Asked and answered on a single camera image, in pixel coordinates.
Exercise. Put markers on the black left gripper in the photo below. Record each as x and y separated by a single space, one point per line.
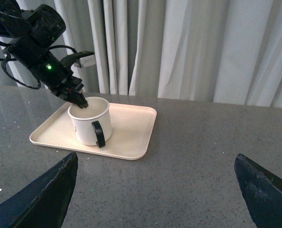
45 67

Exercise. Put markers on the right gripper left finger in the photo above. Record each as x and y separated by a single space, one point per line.
44 202

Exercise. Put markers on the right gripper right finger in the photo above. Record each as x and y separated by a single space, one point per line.
261 190

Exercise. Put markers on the white mug black handle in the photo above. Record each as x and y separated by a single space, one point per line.
92 124

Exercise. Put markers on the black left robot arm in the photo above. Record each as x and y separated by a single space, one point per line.
32 34

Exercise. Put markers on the pink rectangular tray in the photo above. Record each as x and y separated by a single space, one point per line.
132 127

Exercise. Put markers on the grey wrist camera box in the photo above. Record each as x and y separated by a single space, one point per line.
80 59

